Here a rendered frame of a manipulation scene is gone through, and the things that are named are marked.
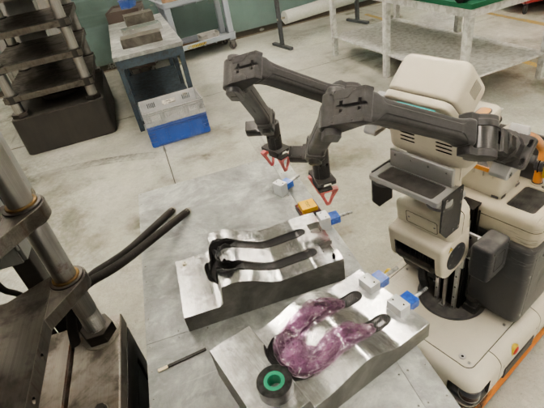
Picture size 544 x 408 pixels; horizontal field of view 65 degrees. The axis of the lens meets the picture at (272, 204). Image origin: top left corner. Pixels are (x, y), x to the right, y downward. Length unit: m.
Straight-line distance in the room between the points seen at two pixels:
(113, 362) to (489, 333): 1.39
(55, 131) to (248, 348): 4.24
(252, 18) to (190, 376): 6.95
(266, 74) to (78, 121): 3.98
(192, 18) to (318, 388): 6.89
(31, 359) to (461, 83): 1.21
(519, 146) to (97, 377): 1.28
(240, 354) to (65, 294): 0.49
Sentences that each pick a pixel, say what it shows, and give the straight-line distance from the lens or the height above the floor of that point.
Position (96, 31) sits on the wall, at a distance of 7.46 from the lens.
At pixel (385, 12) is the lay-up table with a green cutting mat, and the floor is 0.69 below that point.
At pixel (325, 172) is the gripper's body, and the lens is 1.41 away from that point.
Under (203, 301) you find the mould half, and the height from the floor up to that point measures 0.86.
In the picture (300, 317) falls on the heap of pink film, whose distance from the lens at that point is 1.14.
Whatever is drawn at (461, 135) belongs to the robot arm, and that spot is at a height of 1.29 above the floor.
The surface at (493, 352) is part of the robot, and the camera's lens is 1.91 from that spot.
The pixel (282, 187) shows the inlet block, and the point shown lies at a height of 0.84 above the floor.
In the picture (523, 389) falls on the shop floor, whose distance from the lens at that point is 2.19.
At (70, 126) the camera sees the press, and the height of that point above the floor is 0.19.
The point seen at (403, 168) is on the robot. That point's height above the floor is 1.05.
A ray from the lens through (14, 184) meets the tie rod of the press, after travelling 1.15.
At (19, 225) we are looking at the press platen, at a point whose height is 1.28.
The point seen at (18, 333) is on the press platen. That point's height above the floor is 1.04.
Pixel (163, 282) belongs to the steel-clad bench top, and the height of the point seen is 0.80.
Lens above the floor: 1.79
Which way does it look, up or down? 35 degrees down
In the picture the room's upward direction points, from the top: 11 degrees counter-clockwise
